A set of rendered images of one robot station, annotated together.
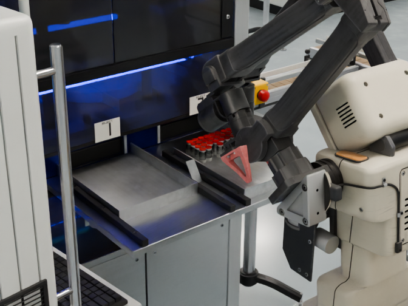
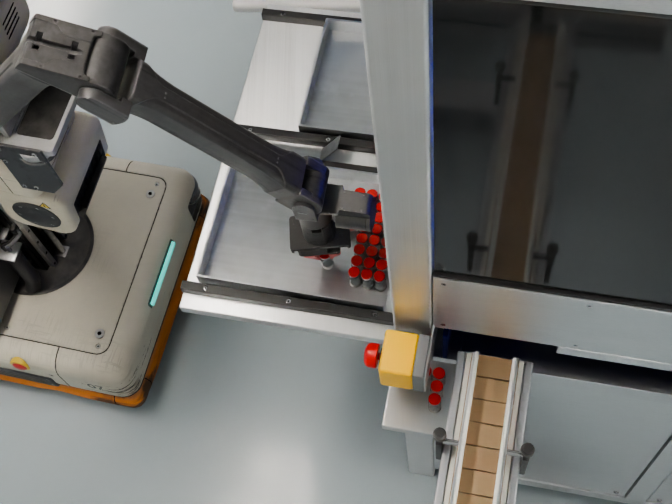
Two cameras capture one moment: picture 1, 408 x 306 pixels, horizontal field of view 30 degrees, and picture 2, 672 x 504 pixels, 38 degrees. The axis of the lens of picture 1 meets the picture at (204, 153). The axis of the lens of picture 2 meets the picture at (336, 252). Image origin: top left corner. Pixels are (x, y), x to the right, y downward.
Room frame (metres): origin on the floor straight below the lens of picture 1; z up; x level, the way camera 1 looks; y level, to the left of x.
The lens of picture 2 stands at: (2.83, -0.49, 2.49)
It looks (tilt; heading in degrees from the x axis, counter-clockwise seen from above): 63 degrees down; 151
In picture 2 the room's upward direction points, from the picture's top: 12 degrees counter-clockwise
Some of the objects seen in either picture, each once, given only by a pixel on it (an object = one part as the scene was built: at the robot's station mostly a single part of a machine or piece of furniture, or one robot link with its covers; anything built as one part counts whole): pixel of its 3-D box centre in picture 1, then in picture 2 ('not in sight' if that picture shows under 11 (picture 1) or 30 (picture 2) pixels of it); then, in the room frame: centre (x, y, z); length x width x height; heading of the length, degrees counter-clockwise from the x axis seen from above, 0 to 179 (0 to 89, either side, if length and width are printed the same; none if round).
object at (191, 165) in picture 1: (204, 177); (304, 146); (1.93, 0.00, 0.91); 0.14 x 0.03 x 0.06; 39
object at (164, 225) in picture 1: (187, 180); (346, 162); (1.99, 0.05, 0.87); 0.70 x 0.48 x 0.02; 128
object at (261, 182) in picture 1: (240, 161); (305, 230); (2.07, -0.11, 0.90); 0.34 x 0.26 x 0.04; 38
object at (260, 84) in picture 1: (253, 91); (403, 360); (2.40, -0.17, 1.00); 0.08 x 0.07 x 0.07; 38
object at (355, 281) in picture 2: (218, 146); (364, 237); (2.15, -0.04, 0.91); 0.18 x 0.02 x 0.05; 128
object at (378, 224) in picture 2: (214, 144); (376, 239); (2.17, -0.03, 0.91); 0.18 x 0.02 x 0.05; 128
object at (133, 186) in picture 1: (125, 178); (398, 85); (1.94, 0.22, 0.90); 0.34 x 0.26 x 0.04; 38
